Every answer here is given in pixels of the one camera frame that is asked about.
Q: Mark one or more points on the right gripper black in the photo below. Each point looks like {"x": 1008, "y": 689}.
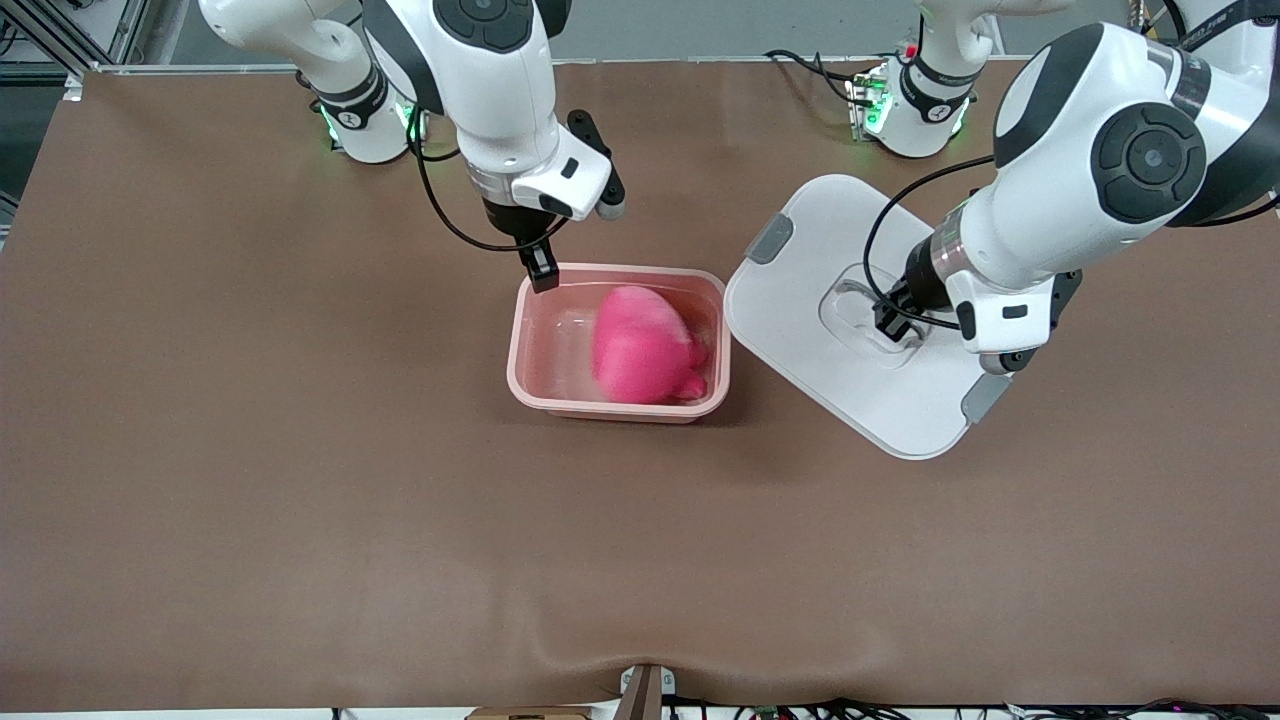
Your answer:
{"x": 512, "y": 222}

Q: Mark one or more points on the pink plush toy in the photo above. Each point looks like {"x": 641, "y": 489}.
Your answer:
{"x": 640, "y": 350}

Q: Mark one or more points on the pink plastic storage box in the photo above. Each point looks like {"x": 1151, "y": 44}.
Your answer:
{"x": 550, "y": 340}

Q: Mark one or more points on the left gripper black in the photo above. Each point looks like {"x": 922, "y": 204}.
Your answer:
{"x": 922, "y": 281}

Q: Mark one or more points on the white plastic box lid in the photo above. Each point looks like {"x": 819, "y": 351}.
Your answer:
{"x": 800, "y": 330}

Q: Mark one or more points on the right black camera bracket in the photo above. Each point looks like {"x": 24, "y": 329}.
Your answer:
{"x": 592, "y": 150}

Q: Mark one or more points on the aluminium frame profile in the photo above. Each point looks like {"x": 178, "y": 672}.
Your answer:
{"x": 60, "y": 35}

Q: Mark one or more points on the brown leather table mat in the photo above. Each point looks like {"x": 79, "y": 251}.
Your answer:
{"x": 400, "y": 550}

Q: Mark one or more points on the brown cardboard box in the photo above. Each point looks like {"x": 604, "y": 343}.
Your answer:
{"x": 530, "y": 714}

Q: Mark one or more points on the white table edge trim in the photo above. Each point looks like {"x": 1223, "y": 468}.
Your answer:
{"x": 250, "y": 68}

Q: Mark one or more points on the right white Franka robot arm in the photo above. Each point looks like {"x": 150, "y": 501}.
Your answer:
{"x": 490, "y": 100}

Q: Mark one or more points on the left white Franka robot arm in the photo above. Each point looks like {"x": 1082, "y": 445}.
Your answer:
{"x": 1060, "y": 150}

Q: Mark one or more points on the left black camera bracket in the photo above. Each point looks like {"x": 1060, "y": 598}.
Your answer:
{"x": 1055, "y": 310}

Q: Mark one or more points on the grey lid latch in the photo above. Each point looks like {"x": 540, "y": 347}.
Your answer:
{"x": 769, "y": 238}

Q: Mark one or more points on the black camera bracket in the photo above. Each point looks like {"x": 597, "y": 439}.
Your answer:
{"x": 1055, "y": 310}
{"x": 592, "y": 150}

